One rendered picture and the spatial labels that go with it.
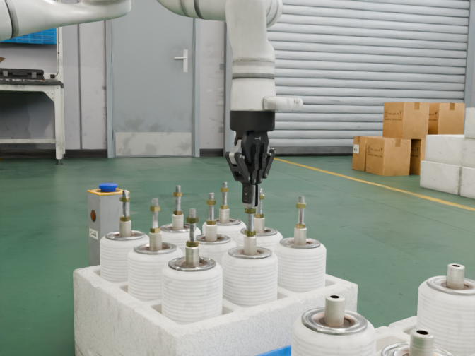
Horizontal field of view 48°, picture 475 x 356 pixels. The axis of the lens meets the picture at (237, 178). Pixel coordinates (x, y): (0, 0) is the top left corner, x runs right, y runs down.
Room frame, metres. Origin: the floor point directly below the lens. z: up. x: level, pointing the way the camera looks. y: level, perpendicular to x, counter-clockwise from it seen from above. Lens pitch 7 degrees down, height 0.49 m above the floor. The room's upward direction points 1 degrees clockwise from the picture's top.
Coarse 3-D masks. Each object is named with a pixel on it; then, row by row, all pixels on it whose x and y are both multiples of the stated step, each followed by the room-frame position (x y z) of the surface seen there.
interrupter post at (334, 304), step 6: (330, 294) 0.60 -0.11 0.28; (330, 300) 0.58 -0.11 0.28; (336, 300) 0.58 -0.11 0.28; (342, 300) 0.58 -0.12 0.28; (330, 306) 0.58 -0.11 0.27; (336, 306) 0.58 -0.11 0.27; (342, 306) 0.58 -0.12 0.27; (324, 312) 0.59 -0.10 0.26; (330, 312) 0.58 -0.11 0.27; (336, 312) 0.58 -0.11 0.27; (342, 312) 0.58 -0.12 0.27; (324, 318) 0.59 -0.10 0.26; (330, 318) 0.58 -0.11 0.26; (336, 318) 0.58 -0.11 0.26; (342, 318) 0.58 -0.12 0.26; (330, 324) 0.58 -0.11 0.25; (336, 324) 0.58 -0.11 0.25
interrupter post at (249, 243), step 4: (244, 236) 0.89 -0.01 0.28; (244, 240) 0.88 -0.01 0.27; (248, 240) 0.88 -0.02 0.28; (252, 240) 0.88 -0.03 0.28; (256, 240) 0.88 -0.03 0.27; (244, 244) 0.88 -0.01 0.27; (248, 244) 0.88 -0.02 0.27; (252, 244) 0.88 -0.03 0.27; (256, 244) 0.88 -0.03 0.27; (244, 248) 0.88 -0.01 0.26; (248, 248) 0.88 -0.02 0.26; (252, 248) 0.88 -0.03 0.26; (256, 248) 0.88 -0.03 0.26; (244, 252) 0.88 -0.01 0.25; (248, 252) 0.88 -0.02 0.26; (252, 252) 0.88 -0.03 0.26; (256, 252) 0.88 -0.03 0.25
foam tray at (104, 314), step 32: (96, 288) 0.92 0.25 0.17; (320, 288) 0.92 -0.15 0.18; (352, 288) 0.93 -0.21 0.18; (96, 320) 0.92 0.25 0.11; (128, 320) 0.82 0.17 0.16; (160, 320) 0.76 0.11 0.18; (224, 320) 0.76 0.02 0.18; (256, 320) 0.79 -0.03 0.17; (288, 320) 0.84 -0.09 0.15; (96, 352) 0.93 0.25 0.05; (128, 352) 0.82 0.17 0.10; (160, 352) 0.74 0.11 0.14; (192, 352) 0.72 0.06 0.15; (224, 352) 0.76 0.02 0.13; (256, 352) 0.80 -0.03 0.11
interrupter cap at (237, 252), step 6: (228, 252) 0.88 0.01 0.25; (234, 252) 0.88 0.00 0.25; (240, 252) 0.89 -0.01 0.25; (258, 252) 0.89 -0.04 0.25; (264, 252) 0.88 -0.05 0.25; (270, 252) 0.88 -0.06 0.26; (240, 258) 0.85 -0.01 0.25; (246, 258) 0.85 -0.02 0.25; (252, 258) 0.85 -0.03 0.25; (258, 258) 0.85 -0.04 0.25; (264, 258) 0.86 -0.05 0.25
